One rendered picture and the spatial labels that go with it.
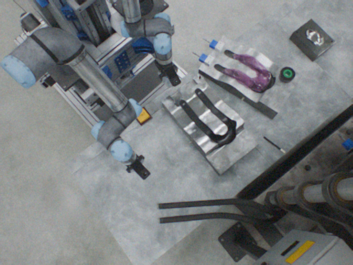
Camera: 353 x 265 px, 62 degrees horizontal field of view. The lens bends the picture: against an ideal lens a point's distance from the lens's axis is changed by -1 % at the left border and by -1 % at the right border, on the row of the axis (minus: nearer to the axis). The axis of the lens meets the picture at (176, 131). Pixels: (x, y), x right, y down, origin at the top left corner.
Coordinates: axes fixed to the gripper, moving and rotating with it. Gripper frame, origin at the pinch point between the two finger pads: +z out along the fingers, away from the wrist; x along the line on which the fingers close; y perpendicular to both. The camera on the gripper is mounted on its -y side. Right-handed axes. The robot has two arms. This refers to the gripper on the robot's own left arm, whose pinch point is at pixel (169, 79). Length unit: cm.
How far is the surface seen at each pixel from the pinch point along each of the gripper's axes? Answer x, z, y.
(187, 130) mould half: 5.6, 6.2, -27.0
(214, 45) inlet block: -34.7, 8.2, 7.6
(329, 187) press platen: -10, -59, -78
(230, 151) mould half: -7.6, 8.9, -48.3
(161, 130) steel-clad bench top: 17.0, 14.9, -17.4
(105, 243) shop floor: 94, 95, -50
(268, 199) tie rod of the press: -11, 12, -79
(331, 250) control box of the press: -2, -52, -94
